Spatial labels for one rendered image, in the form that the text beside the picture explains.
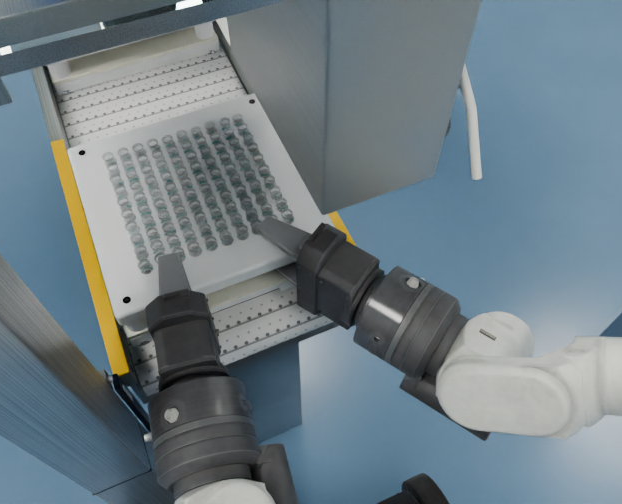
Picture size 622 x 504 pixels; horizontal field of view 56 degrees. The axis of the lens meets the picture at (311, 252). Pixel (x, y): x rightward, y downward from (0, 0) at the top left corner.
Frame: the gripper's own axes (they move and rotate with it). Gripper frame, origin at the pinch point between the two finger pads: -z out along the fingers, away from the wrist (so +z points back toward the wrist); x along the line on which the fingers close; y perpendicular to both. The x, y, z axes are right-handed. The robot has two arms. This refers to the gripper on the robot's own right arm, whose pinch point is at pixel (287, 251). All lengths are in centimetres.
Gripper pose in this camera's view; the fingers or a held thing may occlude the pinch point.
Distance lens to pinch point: 62.3
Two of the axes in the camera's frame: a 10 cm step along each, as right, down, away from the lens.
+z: 8.2, 4.8, -3.0
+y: 5.7, -7.0, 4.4
